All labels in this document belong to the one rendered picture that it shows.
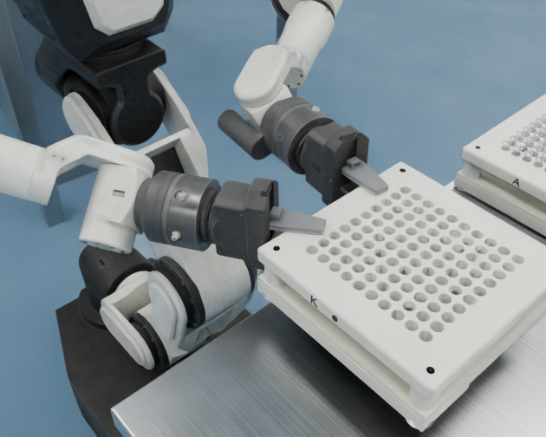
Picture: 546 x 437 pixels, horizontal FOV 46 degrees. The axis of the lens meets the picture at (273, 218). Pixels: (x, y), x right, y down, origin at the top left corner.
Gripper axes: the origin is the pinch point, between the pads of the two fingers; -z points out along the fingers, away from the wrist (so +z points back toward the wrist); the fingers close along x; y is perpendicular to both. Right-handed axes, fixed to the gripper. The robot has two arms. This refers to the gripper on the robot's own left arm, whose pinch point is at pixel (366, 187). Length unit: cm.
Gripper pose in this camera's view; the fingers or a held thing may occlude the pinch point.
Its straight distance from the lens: 82.3
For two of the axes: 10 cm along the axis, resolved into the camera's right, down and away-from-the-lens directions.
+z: -5.5, -5.3, 6.4
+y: -8.4, 3.7, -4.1
